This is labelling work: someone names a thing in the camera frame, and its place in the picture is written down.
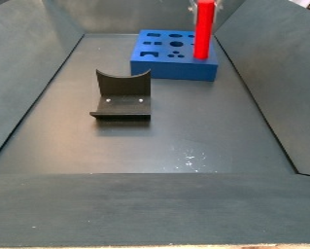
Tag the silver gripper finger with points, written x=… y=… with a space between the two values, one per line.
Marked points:
x=218 y=4
x=192 y=7

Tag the red hexagonal peg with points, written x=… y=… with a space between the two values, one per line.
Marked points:
x=204 y=16

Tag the blue shape-sorting board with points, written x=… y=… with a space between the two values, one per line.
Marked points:
x=164 y=52

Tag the black curved holder stand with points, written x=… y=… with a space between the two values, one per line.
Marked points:
x=124 y=97

